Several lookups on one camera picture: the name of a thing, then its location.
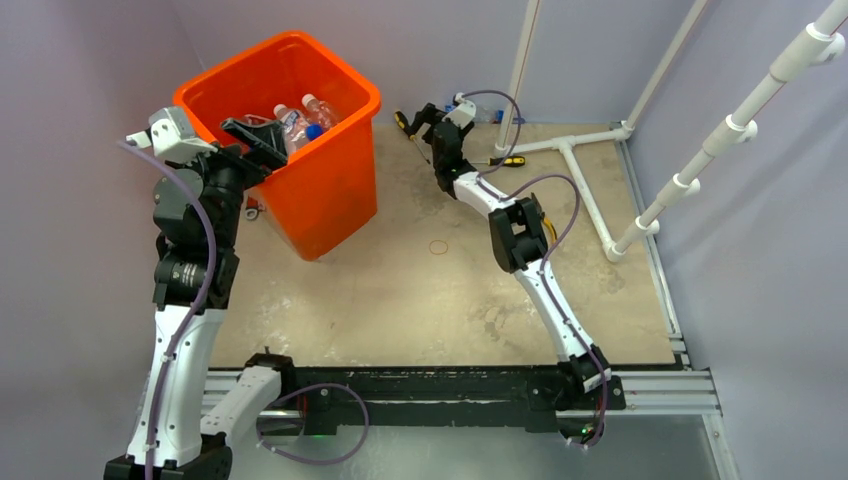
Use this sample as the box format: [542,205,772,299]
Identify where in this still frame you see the yellow handle pliers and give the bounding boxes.
[542,215,558,248]

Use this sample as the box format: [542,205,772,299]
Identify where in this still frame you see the white pvc pipe frame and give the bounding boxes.
[493,0,848,263]

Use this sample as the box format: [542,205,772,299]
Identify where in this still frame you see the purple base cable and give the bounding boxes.
[255,382,371,466]

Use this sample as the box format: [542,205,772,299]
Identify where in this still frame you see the pepsi label bottle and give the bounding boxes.
[290,124,324,152]

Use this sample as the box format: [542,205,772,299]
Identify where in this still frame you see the tan rubber band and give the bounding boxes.
[428,239,449,255]

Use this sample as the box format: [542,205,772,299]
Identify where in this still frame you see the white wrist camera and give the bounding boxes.
[443,93,477,129]
[125,106,217,165]

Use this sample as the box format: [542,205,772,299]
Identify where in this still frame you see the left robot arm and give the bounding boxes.
[104,106,298,479]

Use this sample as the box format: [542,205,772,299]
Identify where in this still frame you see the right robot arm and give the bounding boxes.
[394,100,611,407]

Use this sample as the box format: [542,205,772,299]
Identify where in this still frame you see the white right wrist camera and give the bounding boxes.
[443,93,477,129]

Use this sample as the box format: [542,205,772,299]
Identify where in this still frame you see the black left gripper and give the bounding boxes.
[167,120,285,249]

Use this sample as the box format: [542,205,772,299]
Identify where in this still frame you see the red adjustable wrench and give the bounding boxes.
[245,197,264,221]

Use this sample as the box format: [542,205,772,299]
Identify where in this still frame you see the yellow black screwdriver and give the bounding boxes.
[488,155,526,168]
[394,111,431,165]

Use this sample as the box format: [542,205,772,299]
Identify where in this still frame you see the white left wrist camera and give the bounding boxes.
[125,106,217,165]

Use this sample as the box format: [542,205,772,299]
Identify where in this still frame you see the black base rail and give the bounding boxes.
[246,354,626,442]

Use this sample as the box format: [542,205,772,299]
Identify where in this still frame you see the wide clear plastic bottle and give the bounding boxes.
[301,93,341,132]

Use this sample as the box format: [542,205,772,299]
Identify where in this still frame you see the small label clear bottle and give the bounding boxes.
[273,104,310,156]

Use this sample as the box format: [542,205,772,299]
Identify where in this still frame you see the orange plastic bin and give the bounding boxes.
[172,30,383,263]

